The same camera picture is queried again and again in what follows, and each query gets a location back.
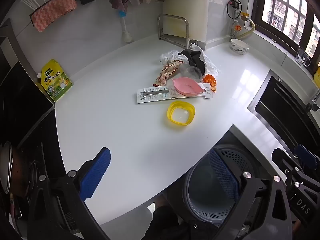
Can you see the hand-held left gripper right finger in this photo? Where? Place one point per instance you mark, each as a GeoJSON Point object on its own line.
{"type": "Point", "coordinates": [223, 172]}

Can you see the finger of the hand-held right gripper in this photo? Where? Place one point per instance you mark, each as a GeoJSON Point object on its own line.
{"type": "Point", "coordinates": [305, 154]}
{"type": "Point", "coordinates": [285, 161]}

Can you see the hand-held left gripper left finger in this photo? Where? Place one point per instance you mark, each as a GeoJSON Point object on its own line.
{"type": "Point", "coordinates": [96, 172]}

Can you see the toothbrush card package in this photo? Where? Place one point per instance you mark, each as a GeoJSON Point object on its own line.
{"type": "Point", "coordinates": [160, 94]}

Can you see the black cloth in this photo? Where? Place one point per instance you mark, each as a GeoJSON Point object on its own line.
{"type": "Point", "coordinates": [195, 58]}

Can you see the black kitchen sink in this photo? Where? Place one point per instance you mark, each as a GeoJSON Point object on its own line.
{"type": "Point", "coordinates": [285, 107]}

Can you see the yellow square lid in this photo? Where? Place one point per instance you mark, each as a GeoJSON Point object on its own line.
{"type": "Point", "coordinates": [180, 112]}

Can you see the yellow bottle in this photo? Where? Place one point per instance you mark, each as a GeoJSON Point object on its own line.
{"type": "Point", "coordinates": [317, 78]}

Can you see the metal cooking pot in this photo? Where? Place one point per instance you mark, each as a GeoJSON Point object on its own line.
{"type": "Point", "coordinates": [8, 171]}

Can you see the orange peel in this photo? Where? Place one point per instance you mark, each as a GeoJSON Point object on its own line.
{"type": "Point", "coordinates": [209, 81]}

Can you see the pink leaf-shaped dish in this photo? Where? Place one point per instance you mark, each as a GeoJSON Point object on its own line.
{"type": "Point", "coordinates": [187, 86]}

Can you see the black stove top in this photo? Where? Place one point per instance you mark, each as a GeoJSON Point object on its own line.
{"type": "Point", "coordinates": [23, 110]}

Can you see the clear glass mug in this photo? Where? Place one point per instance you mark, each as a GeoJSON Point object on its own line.
{"type": "Point", "coordinates": [303, 56]}

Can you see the yellow-green seasoning pouch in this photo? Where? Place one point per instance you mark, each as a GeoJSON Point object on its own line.
{"type": "Point", "coordinates": [56, 81]}

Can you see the clear plastic cup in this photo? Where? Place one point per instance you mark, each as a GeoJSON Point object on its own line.
{"type": "Point", "coordinates": [191, 72]}

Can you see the white crumpled tissue paper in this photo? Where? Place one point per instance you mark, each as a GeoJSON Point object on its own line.
{"type": "Point", "coordinates": [210, 62]}

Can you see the brown snack wrapper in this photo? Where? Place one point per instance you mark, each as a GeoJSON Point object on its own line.
{"type": "Point", "coordinates": [167, 73]}

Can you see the white patterned bowl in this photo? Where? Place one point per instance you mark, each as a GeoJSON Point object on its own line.
{"type": "Point", "coordinates": [239, 46]}

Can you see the white crumpled plastic bag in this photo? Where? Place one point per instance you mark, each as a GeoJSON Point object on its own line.
{"type": "Point", "coordinates": [170, 56]}

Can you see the dark framed window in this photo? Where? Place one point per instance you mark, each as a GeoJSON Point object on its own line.
{"type": "Point", "coordinates": [291, 10]}

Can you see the white bottle brush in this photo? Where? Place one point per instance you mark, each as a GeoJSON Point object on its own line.
{"type": "Point", "coordinates": [123, 27]}

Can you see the metal cutting board rack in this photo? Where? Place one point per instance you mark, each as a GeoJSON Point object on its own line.
{"type": "Point", "coordinates": [175, 31]}

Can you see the white cutting board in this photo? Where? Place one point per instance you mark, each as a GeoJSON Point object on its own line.
{"type": "Point", "coordinates": [185, 10]}

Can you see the pink textured dishcloth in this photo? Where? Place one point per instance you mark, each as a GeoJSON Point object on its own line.
{"type": "Point", "coordinates": [53, 10]}

